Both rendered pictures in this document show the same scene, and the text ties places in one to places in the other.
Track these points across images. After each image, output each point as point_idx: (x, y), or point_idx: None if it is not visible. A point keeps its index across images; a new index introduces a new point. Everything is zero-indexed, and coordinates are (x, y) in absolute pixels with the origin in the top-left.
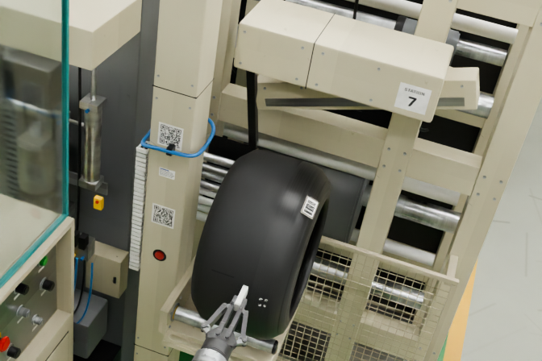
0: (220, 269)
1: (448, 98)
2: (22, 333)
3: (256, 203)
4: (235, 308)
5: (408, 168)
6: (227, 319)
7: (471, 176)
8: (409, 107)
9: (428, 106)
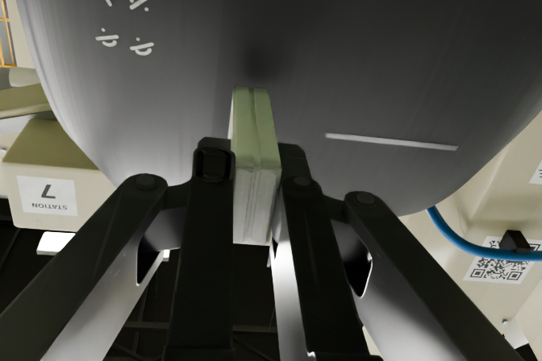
0: (403, 154)
1: (13, 130)
2: None
3: None
4: (257, 203)
5: None
6: (285, 336)
7: None
8: (47, 182)
9: (16, 188)
